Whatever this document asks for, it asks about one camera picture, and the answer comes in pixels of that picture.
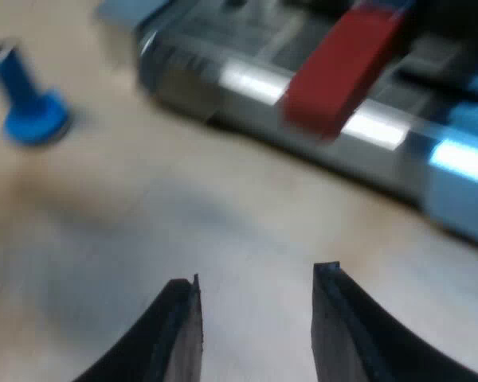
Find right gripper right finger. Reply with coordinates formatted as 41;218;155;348
310;260;478;382

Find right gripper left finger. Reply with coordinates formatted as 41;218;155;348
72;273;205;382

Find bright blue tamper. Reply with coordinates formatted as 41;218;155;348
0;37;71;146

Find steel espresso machine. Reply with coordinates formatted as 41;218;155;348
97;0;478;256

